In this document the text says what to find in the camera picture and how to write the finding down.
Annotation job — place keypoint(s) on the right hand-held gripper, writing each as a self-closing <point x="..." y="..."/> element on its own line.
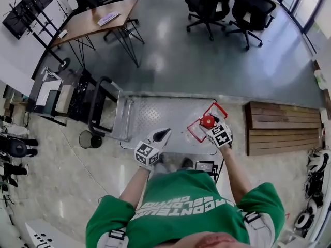
<point x="219" y="137"/>

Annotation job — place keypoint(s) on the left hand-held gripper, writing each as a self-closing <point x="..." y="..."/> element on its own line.
<point x="146" y="154"/>

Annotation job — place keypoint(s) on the grey platform trolley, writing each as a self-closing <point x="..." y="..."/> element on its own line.
<point x="155" y="115"/>

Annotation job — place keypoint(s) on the person's right forearm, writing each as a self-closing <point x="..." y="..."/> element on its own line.
<point x="236" y="177"/>

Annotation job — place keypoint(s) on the person's left forearm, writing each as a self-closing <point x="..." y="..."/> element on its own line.
<point x="133" y="188"/>

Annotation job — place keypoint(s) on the black shelf cart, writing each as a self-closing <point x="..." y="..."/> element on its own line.
<point x="82" y="97"/>

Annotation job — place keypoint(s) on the person's right hand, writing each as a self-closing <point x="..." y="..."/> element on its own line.
<point x="231" y="141"/>

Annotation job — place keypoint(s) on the person's left hand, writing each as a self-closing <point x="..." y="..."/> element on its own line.
<point x="147" y="168"/>

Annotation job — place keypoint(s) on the blue jeans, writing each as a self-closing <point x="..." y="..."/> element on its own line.
<point x="164" y="168"/>

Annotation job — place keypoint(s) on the dark shoe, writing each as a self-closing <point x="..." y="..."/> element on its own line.
<point x="187" y="163"/>

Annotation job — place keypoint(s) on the small black screen device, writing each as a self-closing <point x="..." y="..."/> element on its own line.
<point x="204" y="167"/>

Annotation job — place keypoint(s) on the black mesh wastebasket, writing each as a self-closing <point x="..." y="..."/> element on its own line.
<point x="89" y="139"/>

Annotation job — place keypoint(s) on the green printed t-shirt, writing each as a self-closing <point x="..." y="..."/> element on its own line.
<point x="186" y="205"/>

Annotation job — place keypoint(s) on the brown wooden step platform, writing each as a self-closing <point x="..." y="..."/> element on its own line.
<point x="284" y="128"/>

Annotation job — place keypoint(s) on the beige box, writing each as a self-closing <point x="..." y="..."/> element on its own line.
<point x="64" y="98"/>

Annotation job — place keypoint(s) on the white round headset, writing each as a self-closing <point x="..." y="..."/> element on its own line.
<point x="304" y="221"/>
<point x="314" y="164"/>
<point x="325" y="159"/>
<point x="312" y="207"/>

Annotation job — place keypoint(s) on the person's head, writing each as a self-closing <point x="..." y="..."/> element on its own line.
<point x="207" y="240"/>

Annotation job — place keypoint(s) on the white plastic bag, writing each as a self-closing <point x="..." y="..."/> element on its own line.
<point x="322" y="79"/>

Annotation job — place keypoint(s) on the white flat tray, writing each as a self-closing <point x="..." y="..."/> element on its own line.
<point x="47" y="92"/>

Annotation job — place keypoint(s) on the white booklet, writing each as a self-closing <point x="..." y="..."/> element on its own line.
<point x="108" y="18"/>

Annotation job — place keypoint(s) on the white panel with black marks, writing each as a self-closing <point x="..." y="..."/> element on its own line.
<point x="51" y="238"/>

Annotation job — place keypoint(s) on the dark-framed glass door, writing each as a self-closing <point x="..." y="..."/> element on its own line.
<point x="302" y="4"/>

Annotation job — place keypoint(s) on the black monitor on stand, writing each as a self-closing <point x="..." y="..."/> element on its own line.
<point x="24" y="12"/>

